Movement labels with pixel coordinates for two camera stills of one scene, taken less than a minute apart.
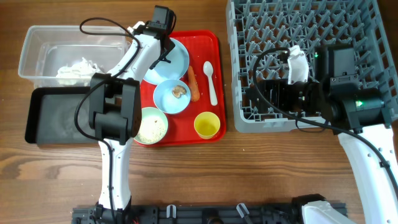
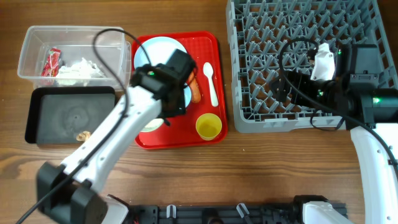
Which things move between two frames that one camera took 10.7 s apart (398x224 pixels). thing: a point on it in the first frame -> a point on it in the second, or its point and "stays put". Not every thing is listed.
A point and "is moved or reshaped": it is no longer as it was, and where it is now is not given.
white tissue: (79, 73) stays put
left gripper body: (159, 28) -> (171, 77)
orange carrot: (194, 89) stays put
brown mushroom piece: (178, 91) is moved or reshaped
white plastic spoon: (208, 68) stays put
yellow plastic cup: (206, 124) stays put
